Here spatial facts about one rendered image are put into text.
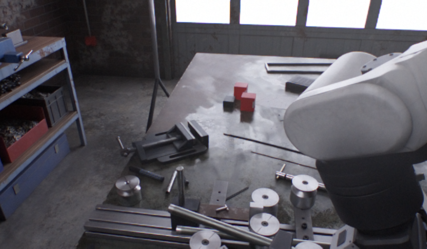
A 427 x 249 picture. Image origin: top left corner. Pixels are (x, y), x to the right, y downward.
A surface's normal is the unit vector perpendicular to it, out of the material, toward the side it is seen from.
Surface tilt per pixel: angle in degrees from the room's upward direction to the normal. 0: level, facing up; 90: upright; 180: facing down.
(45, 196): 0
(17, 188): 90
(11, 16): 90
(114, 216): 0
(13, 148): 90
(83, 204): 0
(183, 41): 90
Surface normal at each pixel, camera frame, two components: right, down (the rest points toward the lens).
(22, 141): 0.99, 0.07
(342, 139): -0.62, 0.49
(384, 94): -0.33, -0.13
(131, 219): 0.00, -0.87
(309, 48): -0.15, 0.49
